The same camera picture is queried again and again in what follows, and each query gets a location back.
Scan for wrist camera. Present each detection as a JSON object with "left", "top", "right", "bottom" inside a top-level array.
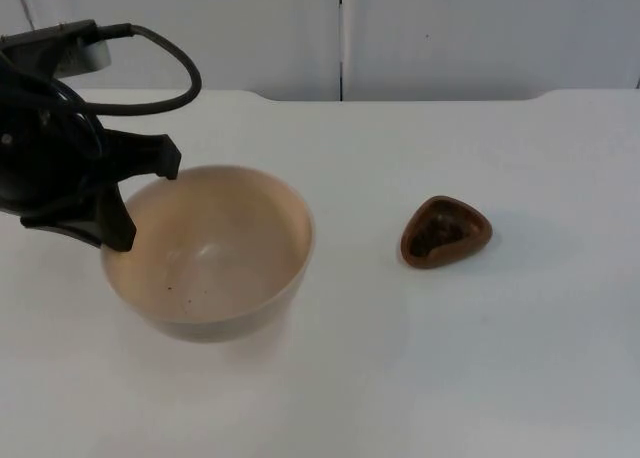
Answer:
[{"left": 0, "top": 21, "right": 112, "bottom": 80}]

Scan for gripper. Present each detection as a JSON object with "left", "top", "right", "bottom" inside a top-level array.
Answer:
[{"left": 0, "top": 75, "right": 182, "bottom": 254}]

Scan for dark wooden cup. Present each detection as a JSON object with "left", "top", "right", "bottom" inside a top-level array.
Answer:
[{"left": 399, "top": 194, "right": 494, "bottom": 270}]

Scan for coffee beans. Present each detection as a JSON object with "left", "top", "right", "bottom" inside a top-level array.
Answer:
[{"left": 410, "top": 211, "right": 467, "bottom": 257}]

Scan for black cable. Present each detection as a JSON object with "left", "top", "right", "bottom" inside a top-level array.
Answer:
[{"left": 54, "top": 23, "right": 203, "bottom": 117}]

